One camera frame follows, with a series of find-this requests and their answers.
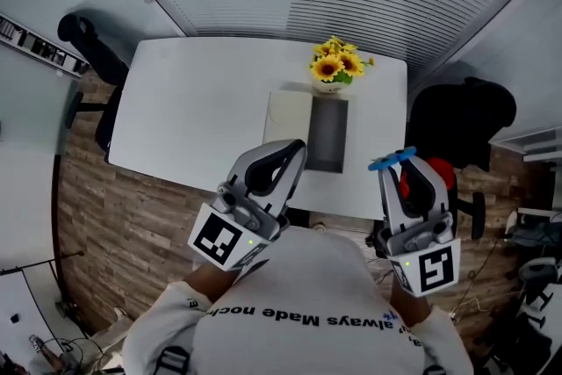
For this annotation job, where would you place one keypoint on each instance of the beige tray lid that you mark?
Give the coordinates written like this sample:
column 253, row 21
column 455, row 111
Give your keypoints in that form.
column 287, row 114

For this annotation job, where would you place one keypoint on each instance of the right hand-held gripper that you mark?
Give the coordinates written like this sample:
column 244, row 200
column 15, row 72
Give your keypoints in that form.
column 434, row 270

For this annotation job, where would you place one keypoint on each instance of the person's left forearm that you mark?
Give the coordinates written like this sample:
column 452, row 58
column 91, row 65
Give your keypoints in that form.
column 211, row 281

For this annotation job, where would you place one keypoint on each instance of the person's right forearm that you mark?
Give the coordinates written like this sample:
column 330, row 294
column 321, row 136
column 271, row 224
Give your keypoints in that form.
column 410, row 305

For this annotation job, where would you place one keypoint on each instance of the black bag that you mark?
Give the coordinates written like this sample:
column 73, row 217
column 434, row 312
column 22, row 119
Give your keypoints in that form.
column 524, row 353

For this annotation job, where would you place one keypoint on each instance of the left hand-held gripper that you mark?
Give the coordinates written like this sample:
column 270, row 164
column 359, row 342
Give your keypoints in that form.
column 217, row 238

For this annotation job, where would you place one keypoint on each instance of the black office chair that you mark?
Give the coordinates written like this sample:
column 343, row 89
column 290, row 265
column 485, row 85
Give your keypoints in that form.
column 105, row 61
column 465, row 118

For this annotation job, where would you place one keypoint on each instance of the grey tray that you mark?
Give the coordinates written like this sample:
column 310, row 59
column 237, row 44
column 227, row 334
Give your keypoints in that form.
column 329, row 131

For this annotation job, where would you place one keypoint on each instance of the white wall shelf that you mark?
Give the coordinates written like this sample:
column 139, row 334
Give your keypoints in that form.
column 39, row 46

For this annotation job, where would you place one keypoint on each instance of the white side table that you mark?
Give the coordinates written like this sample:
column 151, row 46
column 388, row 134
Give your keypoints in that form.
column 531, row 142

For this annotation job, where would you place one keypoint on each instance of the black metal stand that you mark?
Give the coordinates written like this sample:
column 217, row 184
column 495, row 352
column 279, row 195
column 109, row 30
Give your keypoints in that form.
column 80, row 253

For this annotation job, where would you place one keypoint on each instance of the potted yellow sunflowers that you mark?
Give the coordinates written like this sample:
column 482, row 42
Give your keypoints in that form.
column 336, row 66

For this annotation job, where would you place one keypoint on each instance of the blue scissors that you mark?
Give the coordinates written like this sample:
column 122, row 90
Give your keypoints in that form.
column 377, row 164

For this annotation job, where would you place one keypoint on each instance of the person's white printed shirt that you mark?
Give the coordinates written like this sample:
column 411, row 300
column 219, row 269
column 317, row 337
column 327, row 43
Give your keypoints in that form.
column 298, row 290

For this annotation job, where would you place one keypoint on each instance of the person's white shoe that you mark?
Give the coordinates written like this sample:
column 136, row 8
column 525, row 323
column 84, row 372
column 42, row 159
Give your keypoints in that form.
column 320, row 226

